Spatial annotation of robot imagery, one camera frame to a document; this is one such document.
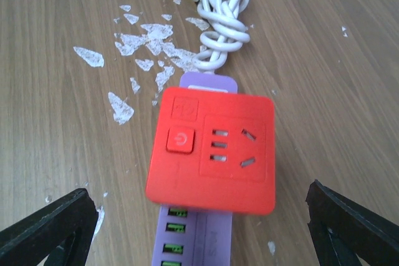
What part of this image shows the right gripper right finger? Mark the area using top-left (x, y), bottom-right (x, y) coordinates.
top-left (306, 180), bottom-right (398, 265)

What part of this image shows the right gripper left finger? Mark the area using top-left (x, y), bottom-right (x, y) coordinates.
top-left (1, 188), bottom-right (97, 265)

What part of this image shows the purple plug adapter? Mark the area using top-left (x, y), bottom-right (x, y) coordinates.
top-left (146, 72), bottom-right (238, 265)

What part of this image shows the red plug block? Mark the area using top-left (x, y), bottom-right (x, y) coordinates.
top-left (145, 87), bottom-right (276, 215)

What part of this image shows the white cable with plug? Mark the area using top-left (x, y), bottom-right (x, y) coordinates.
top-left (173, 0), bottom-right (252, 74)

